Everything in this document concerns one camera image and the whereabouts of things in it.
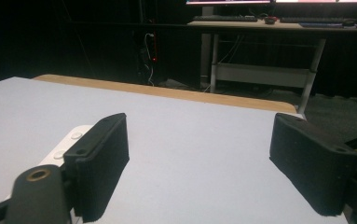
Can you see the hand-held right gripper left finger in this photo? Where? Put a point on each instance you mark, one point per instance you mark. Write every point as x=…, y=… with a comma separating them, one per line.
x=103, y=161

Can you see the white table cover sheet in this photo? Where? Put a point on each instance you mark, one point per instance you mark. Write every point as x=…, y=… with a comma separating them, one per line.
x=182, y=140

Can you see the blue mouse pad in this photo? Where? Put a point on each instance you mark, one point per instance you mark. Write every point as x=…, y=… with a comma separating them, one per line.
x=320, y=25

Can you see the white device with round buttons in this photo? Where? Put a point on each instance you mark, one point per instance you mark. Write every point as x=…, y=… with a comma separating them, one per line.
x=61, y=146

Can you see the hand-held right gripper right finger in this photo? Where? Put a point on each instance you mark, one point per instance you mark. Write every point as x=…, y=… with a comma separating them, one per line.
x=313, y=165

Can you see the computer monitor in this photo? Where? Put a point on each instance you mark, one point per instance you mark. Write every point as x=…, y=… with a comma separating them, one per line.
x=228, y=2
x=325, y=1

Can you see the black keyboard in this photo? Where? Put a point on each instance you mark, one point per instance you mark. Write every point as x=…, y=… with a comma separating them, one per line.
x=311, y=20
x=225, y=18

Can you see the wooden desk with white legs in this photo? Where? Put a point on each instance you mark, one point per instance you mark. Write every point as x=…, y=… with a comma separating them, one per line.
x=260, y=71

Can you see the power strip with red light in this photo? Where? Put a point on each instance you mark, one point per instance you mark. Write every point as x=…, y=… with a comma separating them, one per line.
x=153, y=46

